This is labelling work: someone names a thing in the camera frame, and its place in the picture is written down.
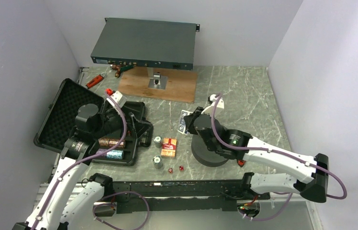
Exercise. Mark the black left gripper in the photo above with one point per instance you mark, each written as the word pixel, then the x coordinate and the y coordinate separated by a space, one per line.
pixel 139 126

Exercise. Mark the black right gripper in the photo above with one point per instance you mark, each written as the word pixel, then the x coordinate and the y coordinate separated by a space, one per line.
pixel 189 120

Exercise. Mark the blue playing card deck box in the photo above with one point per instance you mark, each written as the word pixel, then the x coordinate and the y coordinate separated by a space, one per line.
pixel 182 125

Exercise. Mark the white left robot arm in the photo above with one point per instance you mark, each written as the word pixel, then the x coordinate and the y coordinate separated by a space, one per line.
pixel 55 211

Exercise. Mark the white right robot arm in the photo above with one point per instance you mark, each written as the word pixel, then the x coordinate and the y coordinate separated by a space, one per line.
pixel 295 173

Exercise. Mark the black poker set case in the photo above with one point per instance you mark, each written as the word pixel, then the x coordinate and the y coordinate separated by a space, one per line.
pixel 59 122

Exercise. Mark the red Texas Holdem card box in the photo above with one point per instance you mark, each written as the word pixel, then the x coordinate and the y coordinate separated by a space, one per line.
pixel 169 147

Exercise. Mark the brown orange chip stack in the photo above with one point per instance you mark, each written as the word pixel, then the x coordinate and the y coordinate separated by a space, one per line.
pixel 106 143

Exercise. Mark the wooden board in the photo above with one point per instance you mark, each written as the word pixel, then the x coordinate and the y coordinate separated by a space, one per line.
pixel 181 85

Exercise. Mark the light blue chip stack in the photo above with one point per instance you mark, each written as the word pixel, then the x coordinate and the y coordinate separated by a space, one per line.
pixel 115 154

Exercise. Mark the purple chip stack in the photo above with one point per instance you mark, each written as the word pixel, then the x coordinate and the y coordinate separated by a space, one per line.
pixel 102 153

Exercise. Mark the copper green connectors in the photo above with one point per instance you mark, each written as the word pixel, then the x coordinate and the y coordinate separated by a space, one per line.
pixel 119 69

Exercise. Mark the red black utility knife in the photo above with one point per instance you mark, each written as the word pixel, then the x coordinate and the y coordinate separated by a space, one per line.
pixel 241 163

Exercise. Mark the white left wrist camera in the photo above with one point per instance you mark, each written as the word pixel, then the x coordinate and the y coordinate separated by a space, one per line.
pixel 115 98

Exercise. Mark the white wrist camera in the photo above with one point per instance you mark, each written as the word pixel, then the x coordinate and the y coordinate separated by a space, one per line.
pixel 215 103
pixel 115 98

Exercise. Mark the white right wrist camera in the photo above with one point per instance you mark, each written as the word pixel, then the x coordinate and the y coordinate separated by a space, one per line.
pixel 215 103

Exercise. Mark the metal stand bracket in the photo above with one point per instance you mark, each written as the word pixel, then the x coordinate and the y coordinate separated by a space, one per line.
pixel 156 79

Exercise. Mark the red handled tool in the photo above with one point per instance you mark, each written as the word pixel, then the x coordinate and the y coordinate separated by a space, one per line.
pixel 95 80

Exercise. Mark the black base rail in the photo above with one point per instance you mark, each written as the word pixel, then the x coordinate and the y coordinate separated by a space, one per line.
pixel 136 196

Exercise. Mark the dark rack mount device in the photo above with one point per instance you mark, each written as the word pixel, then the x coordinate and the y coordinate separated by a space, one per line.
pixel 146 43

